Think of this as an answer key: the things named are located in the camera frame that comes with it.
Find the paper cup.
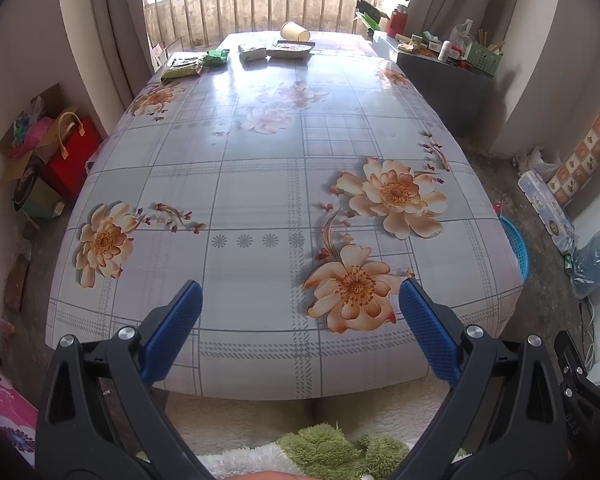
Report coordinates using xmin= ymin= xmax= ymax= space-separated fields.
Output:
xmin=280 ymin=21 xmax=312 ymax=43

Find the patterned board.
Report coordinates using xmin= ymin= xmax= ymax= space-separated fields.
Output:
xmin=550 ymin=100 xmax=600 ymax=206

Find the brown tray packet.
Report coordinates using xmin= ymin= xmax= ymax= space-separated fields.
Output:
xmin=268 ymin=39 xmax=316 ymax=58

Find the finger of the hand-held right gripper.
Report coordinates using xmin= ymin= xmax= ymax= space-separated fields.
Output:
xmin=554 ymin=329 xmax=600 ymax=409

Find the brown cardboard box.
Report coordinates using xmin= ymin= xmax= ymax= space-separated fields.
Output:
xmin=0 ymin=82 xmax=66 ymax=183

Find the pink printed bag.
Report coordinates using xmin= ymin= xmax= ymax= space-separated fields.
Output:
xmin=0 ymin=355 xmax=38 ymax=466

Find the window railing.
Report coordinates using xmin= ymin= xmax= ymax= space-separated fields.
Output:
xmin=142 ymin=0 xmax=416 ymax=48

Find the white cable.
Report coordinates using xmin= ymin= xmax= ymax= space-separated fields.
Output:
xmin=577 ymin=295 xmax=598 ymax=366

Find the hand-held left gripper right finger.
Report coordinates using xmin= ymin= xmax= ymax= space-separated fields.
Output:
xmin=390 ymin=278 xmax=568 ymax=480

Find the brown brick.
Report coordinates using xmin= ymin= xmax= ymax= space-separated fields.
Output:
xmin=4 ymin=255 xmax=31 ymax=311

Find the green and black box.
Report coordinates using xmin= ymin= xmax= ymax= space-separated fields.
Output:
xmin=354 ymin=0 xmax=388 ymax=31

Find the crumpled white floor bag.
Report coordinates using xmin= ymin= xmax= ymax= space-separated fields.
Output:
xmin=517 ymin=146 xmax=561 ymax=176

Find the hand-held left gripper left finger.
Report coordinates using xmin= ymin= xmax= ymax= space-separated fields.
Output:
xmin=35 ymin=280 xmax=216 ymax=480

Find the tissue roll pack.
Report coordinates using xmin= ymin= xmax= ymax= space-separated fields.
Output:
xmin=517 ymin=170 xmax=576 ymax=253

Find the olive green packet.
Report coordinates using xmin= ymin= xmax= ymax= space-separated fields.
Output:
xmin=161 ymin=55 xmax=204 ymax=80

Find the white storage box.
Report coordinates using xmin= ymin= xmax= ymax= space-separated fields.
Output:
xmin=372 ymin=30 xmax=401 ymax=56

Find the pink plastic bag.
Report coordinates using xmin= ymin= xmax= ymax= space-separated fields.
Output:
xmin=12 ymin=117 xmax=56 ymax=153

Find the blue plastic basket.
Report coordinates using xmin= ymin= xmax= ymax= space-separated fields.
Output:
xmin=497 ymin=215 xmax=531 ymax=281

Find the white plastic bag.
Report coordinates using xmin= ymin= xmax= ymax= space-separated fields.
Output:
xmin=450 ymin=19 xmax=473 ymax=46

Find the bluish plastic bag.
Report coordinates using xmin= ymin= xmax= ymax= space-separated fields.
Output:
xmin=570 ymin=225 xmax=600 ymax=298

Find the red gift bag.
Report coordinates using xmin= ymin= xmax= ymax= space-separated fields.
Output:
xmin=42 ymin=111 xmax=103 ymax=201

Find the dark grey side cabinet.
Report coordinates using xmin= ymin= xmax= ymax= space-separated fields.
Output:
xmin=396 ymin=49 xmax=496 ymax=136

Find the green plastic basket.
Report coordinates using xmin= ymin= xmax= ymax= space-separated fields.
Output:
xmin=465 ymin=40 xmax=503 ymax=73

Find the red thermos bottle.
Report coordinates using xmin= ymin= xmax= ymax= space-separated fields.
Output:
xmin=386 ymin=4 xmax=408 ymax=38

